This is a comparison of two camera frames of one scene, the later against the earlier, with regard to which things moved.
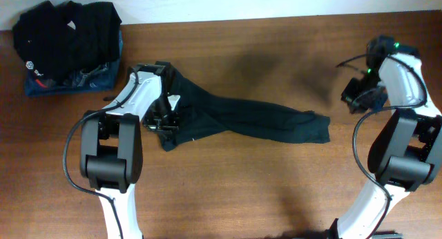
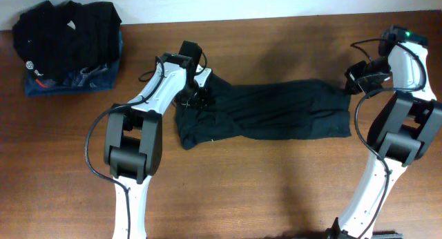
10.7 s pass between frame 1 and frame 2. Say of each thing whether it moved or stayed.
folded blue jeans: stayed
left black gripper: moved
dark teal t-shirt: moved
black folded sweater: stayed
